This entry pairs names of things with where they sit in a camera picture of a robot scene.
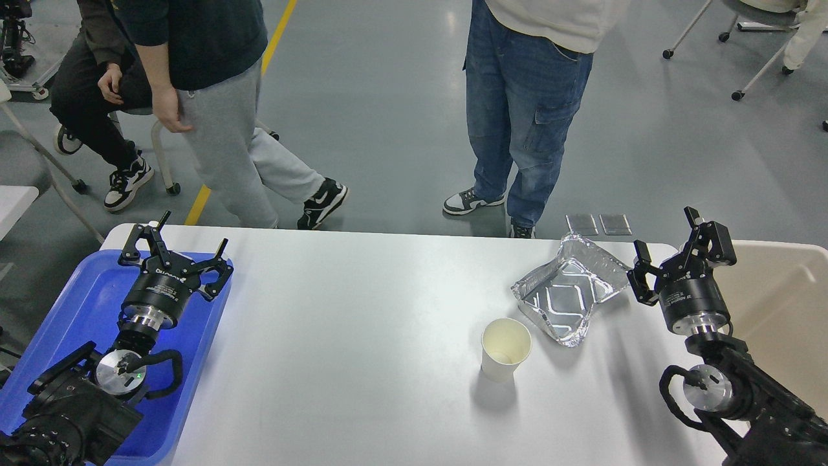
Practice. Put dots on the white side table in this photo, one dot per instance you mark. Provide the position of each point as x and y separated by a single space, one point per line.
15 200

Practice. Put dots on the beige plastic bin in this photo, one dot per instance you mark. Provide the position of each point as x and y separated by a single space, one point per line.
776 294

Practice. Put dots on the white paper cup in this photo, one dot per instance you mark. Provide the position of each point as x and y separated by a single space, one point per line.
506 343

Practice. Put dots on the person in grey sweatpants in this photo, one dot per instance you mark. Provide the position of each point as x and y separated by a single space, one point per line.
202 60

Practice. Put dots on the right metal floor plate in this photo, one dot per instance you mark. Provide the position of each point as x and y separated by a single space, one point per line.
616 224

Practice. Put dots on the seated person in black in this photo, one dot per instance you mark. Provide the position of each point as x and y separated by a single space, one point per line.
101 73

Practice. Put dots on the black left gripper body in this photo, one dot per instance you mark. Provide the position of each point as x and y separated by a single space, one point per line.
158 297

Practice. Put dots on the chair at top right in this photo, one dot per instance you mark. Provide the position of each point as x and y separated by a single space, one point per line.
732 53

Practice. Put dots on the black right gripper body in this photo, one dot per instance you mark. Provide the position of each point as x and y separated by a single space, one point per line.
690 300

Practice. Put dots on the crumpled aluminium foil tray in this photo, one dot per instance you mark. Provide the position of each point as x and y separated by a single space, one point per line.
559 296

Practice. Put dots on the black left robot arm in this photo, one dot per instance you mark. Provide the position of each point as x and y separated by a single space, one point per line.
109 377

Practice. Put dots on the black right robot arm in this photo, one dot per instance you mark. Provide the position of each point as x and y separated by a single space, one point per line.
754 418

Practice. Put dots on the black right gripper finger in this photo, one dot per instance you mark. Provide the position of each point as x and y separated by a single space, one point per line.
637 276
709 245

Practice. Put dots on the left metal floor plate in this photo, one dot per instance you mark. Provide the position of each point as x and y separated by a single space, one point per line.
582 224

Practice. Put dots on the metal floor plate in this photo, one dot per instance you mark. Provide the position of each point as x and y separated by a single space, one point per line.
616 224
582 224

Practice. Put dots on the blue plastic tray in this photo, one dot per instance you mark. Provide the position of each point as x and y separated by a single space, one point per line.
86 310

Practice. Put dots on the person in blue jeans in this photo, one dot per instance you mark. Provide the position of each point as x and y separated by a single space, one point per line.
527 64

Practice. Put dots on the person in white top right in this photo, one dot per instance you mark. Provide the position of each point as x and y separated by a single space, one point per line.
811 20

